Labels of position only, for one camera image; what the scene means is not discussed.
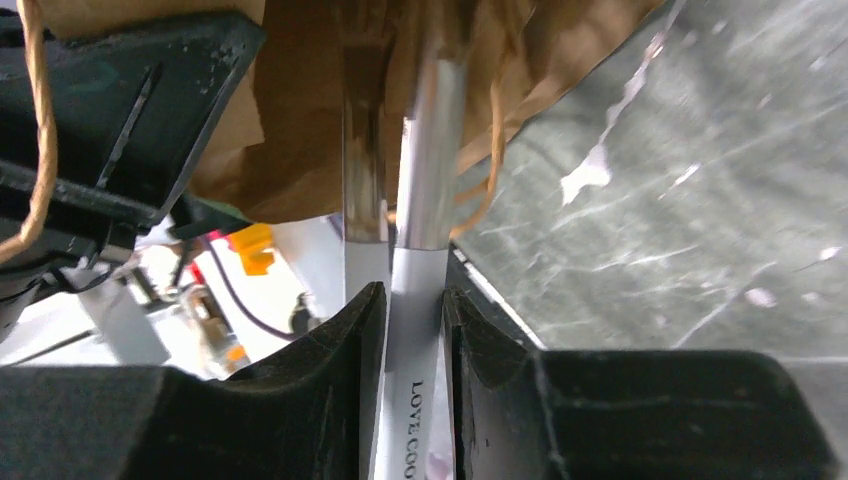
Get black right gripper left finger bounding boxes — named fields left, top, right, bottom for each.
left=1, top=283, right=386, bottom=479

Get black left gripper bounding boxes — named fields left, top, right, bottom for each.
left=1, top=11, right=265, bottom=332

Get metal tongs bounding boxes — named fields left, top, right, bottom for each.
left=342, top=44, right=466, bottom=479

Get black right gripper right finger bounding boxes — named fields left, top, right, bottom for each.
left=443, top=290, right=841, bottom=479

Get green paper bag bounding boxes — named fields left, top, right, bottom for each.
left=39, top=0, right=659, bottom=224

